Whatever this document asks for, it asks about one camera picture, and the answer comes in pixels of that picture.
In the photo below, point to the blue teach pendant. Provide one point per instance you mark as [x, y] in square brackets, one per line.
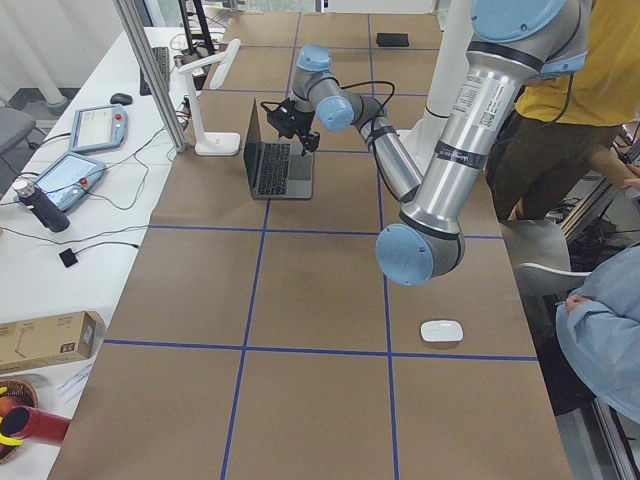
[68, 179]
[98, 128]

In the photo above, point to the brown cardboard box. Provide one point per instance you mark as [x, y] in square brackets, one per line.
[48, 341]

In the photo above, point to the aluminium frame post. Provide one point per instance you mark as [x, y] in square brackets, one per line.
[142, 50]

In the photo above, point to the blue teach pendant near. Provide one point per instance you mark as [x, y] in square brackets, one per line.
[68, 179]

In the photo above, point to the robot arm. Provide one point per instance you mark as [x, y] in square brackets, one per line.
[504, 44]

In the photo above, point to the wicker basket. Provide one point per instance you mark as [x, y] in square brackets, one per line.
[14, 393]

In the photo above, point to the black tripod stand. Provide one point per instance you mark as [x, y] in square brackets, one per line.
[199, 43]

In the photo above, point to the small black square device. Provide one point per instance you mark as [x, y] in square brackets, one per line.
[68, 257]

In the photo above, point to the red cylinder cup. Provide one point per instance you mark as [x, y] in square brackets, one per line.
[34, 425]

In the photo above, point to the black mouse pad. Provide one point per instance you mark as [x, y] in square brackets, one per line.
[392, 40]

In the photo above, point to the person in blue shirt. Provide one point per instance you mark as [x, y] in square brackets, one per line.
[598, 332]

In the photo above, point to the person in yellow shirt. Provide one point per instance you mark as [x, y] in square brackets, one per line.
[544, 145]

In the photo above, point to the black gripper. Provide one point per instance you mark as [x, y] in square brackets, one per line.
[303, 127]

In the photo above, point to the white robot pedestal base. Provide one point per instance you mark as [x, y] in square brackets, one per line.
[430, 100]

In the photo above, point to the white chair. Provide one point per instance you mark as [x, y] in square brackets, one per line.
[539, 257]

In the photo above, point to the black bottle silver cap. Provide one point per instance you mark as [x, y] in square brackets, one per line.
[31, 196]

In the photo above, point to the grey laptop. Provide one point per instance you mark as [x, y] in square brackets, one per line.
[276, 169]

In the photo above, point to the white computer mouse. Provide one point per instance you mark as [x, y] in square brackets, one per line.
[441, 330]

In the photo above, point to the black computer mouse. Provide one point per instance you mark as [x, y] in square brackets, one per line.
[121, 99]

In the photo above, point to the blue teach pendant far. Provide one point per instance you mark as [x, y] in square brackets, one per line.
[98, 128]

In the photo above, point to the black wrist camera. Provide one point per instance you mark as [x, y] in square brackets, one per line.
[282, 117]

